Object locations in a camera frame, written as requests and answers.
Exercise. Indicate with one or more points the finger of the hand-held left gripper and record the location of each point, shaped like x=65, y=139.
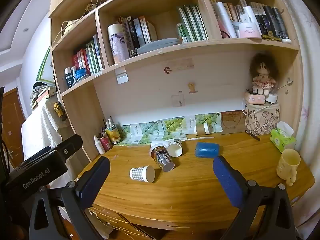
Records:
x=70, y=143

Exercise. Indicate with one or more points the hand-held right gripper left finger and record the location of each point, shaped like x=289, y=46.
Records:
x=91, y=181

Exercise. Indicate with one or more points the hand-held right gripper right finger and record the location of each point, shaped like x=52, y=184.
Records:
x=227, y=180

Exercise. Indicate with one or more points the checkered paper cup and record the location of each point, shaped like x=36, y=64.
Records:
x=140, y=173

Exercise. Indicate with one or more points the figure printed paper cup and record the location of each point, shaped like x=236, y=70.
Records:
x=161, y=156

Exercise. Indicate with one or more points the brown paper cup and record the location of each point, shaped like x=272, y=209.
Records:
x=201, y=129

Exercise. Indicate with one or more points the white paper cup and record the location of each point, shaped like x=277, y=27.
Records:
x=175, y=148

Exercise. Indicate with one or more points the wooden bookshelf desk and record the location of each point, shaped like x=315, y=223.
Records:
x=200, y=180

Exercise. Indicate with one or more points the white spray bottle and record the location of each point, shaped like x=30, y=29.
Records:
x=100, y=146

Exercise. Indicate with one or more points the white lace cloth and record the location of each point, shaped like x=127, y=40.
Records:
x=41, y=127

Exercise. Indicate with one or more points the blue plastic box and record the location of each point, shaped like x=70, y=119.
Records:
x=207, y=150

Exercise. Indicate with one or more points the red pen holder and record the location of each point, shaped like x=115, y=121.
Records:
x=106, y=143

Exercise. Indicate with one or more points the dark pen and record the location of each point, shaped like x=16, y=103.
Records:
x=252, y=135

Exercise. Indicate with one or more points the brown wooden door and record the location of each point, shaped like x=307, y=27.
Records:
x=11, y=125

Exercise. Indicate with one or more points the stack of books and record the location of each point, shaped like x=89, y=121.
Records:
x=41, y=95

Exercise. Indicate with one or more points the brown printed card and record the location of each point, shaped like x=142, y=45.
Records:
x=233, y=121

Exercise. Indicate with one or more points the pale yellow mug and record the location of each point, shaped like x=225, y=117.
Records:
x=287, y=165

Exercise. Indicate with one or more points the wooden desk drawer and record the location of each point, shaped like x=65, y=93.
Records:
x=140, y=221

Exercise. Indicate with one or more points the dark cosmetic bottle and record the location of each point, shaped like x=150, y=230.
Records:
x=68, y=78

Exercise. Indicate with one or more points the green tissue pack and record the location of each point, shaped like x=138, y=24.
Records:
x=281, y=137

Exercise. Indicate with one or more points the letter printed storage box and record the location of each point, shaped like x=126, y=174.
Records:
x=262, y=120

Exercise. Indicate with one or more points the blue cream jar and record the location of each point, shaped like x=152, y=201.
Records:
x=81, y=74

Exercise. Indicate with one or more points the green leaf tissue boxes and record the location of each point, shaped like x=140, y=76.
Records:
x=170, y=127

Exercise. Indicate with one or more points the green framed picture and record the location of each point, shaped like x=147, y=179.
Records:
x=46, y=66

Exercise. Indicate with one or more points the pink spotted box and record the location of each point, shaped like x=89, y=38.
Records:
x=255, y=98

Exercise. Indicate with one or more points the row of red green books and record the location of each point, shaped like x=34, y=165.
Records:
x=88, y=57

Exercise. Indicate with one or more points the white round device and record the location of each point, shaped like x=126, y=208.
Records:
x=272, y=98

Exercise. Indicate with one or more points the purple printed white tube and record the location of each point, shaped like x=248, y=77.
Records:
x=117, y=43

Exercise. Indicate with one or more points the curly haired doll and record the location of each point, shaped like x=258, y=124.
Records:
x=262, y=72

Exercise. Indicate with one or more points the beige paper bag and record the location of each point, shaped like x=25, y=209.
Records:
x=70, y=28

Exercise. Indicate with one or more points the row of dark books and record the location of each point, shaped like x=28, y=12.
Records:
x=137, y=32

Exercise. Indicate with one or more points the grey glasses case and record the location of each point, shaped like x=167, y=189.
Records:
x=157, y=45

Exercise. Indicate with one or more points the white cream jar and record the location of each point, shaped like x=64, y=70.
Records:
x=250, y=31

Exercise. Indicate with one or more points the white cosmetic tube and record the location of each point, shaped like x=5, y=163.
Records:
x=225, y=20

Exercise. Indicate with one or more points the row of cosmetic bottles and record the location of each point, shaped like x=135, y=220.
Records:
x=265, y=17

